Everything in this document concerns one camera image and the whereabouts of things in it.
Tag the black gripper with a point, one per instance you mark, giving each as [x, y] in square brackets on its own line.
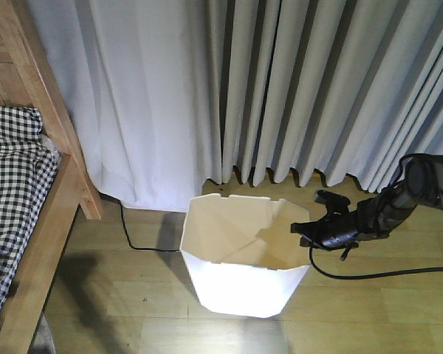
[337, 229]

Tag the white plastic trash bin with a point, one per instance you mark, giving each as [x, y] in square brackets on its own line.
[241, 255]

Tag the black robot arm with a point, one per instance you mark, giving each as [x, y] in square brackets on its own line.
[420, 182]

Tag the light grey pleated curtain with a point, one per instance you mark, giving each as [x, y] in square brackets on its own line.
[337, 87]

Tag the white sheer curtain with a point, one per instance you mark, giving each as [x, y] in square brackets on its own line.
[134, 76]

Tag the grey round rug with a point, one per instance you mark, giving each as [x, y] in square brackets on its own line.
[42, 341]

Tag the black white checkered bedding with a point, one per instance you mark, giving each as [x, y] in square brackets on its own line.
[27, 171]

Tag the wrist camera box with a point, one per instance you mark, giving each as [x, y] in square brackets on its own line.
[335, 204]

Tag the wooden bed frame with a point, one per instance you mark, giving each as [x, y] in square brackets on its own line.
[27, 81]

